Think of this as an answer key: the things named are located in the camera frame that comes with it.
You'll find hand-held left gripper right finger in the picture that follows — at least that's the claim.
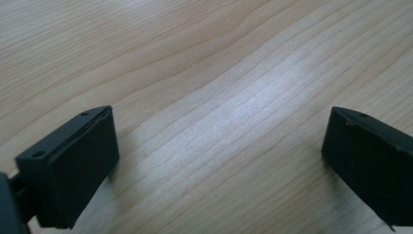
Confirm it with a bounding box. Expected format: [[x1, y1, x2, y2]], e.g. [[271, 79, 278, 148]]
[[320, 106, 413, 232]]

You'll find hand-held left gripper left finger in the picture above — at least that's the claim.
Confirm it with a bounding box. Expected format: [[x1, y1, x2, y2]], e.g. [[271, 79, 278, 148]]
[[15, 105, 120, 229]]

